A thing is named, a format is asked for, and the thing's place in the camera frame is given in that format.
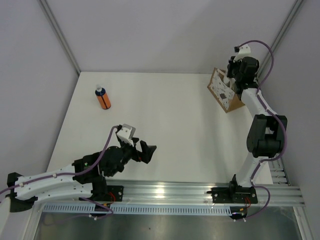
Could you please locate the aluminium mounting rail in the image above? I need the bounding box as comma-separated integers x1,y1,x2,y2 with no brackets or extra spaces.
107,157,305,207

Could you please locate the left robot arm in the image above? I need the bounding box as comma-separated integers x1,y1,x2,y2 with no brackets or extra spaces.
7,140,157,213

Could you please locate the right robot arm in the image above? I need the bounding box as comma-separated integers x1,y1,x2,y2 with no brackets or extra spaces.
227,56,288,203

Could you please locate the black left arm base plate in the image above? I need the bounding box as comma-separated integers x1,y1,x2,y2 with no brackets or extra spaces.
89,184,125,203

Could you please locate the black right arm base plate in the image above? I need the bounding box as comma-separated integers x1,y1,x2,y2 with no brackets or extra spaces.
206,186,258,204

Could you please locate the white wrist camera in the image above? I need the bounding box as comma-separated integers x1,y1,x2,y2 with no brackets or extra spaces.
233,44,251,62
116,124,136,147

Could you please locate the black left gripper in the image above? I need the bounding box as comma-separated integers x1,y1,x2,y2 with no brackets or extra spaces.
108,137,156,177

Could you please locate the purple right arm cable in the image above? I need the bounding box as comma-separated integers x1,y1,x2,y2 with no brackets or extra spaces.
236,39,288,222

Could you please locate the right aluminium frame post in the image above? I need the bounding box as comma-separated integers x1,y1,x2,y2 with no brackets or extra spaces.
257,0,306,80

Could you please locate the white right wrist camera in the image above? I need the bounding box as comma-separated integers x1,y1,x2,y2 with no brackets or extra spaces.
233,44,251,62

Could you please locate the aluminium frame post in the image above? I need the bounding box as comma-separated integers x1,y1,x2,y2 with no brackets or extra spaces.
257,0,306,80
37,0,81,76

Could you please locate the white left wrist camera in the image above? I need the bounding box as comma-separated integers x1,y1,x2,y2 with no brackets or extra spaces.
116,124,136,147

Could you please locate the orange blue pump bottle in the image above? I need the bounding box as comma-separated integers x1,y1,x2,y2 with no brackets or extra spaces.
95,85,111,110

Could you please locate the white slotted cable duct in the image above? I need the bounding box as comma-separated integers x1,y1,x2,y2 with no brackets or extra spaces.
43,203,232,216

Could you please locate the left aluminium frame post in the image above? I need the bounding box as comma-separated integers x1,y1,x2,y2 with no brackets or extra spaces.
37,0,81,76

